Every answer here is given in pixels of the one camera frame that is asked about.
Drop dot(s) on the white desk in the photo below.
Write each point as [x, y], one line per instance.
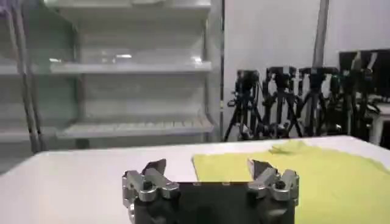
[382, 117]

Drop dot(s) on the yellow shirt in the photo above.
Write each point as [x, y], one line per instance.
[335, 182]

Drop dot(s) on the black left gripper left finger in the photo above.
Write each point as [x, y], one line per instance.
[152, 181]

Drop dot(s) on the grey upright pole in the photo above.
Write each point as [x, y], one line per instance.
[321, 33]

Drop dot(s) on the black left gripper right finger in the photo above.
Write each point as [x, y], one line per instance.
[268, 179]

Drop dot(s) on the white empty shelf rack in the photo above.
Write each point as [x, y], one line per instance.
[137, 68]

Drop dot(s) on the black monitor screen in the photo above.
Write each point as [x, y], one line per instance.
[382, 73]

